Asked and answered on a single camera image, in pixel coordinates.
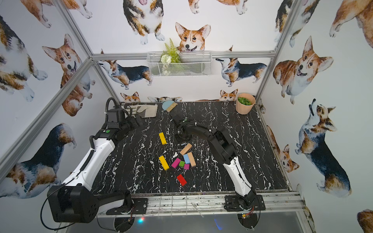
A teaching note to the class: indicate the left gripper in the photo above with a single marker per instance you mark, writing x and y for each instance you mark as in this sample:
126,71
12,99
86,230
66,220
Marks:
135,120

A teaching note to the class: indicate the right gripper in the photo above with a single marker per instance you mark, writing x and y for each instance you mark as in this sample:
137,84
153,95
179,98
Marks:
180,141

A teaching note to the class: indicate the short yellow block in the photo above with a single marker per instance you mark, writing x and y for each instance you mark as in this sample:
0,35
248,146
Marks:
162,138

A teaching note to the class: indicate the magenta rectangular block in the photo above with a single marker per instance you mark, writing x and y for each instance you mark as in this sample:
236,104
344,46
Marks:
176,163

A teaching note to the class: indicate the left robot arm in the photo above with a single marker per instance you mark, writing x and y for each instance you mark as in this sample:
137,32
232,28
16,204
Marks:
73,200

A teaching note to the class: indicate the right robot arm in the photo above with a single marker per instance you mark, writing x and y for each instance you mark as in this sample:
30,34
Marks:
224,152

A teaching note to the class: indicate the long natural wood block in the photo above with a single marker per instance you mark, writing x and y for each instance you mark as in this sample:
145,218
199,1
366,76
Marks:
186,149

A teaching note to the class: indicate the beige work glove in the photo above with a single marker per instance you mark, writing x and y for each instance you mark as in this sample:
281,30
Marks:
144,111

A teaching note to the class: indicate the light blue rectangular block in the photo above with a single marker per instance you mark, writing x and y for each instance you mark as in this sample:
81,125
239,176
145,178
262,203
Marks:
186,159

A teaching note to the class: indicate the long yellow block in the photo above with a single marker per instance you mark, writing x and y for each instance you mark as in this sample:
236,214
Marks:
164,163

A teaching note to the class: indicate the red block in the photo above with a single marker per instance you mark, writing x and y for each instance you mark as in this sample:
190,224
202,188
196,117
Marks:
181,180

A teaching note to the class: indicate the pink pot with greens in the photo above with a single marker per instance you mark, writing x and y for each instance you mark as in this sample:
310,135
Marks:
244,103

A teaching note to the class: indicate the green fern plant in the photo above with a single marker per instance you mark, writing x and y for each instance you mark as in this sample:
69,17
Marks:
170,59

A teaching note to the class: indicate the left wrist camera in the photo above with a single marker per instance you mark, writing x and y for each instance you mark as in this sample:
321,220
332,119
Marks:
114,118

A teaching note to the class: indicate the white wire basket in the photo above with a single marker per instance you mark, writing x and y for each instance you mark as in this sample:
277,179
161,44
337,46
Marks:
192,64

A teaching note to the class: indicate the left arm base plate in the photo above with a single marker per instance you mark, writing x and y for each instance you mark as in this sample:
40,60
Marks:
139,206

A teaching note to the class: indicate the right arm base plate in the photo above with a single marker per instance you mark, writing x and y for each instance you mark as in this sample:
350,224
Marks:
237,203

